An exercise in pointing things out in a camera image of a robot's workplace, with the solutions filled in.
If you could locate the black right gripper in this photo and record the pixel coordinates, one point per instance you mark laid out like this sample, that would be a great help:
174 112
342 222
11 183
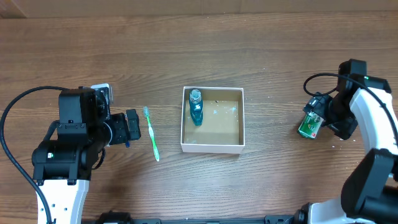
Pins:
319 106

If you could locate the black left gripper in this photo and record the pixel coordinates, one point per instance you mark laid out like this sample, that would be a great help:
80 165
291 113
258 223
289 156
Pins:
132 124

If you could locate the green toothbrush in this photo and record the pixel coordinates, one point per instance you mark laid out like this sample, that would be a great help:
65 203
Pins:
151 133

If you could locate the green soap packet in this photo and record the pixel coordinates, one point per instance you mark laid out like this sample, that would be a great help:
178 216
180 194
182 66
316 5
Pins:
310 125

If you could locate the teal mouthwash bottle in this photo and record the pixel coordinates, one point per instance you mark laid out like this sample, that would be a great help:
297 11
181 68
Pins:
196 107

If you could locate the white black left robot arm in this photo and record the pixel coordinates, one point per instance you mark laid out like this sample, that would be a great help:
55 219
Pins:
74 146

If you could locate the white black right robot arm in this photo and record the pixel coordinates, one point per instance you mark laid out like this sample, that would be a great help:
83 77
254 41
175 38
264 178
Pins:
361 102

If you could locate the white cardboard box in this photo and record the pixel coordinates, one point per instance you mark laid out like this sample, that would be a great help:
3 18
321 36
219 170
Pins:
223 127

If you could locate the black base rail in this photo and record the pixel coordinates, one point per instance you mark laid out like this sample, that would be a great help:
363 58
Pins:
126 218

